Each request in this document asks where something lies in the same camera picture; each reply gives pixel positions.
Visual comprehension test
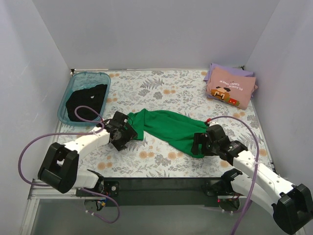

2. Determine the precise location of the green t shirt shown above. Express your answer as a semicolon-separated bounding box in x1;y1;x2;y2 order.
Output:
128;109;206;158

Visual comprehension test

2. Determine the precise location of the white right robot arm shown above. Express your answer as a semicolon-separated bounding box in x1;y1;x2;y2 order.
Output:
191;124;313;235

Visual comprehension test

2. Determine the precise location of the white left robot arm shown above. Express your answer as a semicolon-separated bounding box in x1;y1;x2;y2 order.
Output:
38;111;137;193

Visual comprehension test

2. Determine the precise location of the black t shirt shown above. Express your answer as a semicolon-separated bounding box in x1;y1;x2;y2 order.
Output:
66;84;108;122

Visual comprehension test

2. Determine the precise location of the floral table mat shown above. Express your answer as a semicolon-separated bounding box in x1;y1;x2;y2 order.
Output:
50;70;273;178

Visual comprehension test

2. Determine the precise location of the pink folded t shirt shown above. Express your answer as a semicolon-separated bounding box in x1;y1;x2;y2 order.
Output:
206;68;257;110

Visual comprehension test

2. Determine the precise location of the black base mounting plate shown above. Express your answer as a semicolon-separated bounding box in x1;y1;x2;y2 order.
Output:
75;177;242;208

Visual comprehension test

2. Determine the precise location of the blue plastic basket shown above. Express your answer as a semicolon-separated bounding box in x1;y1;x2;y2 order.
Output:
57;71;111;126

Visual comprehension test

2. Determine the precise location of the lavender folded t shirt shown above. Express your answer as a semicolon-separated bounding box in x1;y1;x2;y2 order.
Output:
204;63;258;99

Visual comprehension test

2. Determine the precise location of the aluminium frame rail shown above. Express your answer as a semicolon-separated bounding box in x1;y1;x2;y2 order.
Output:
21;181;85;235

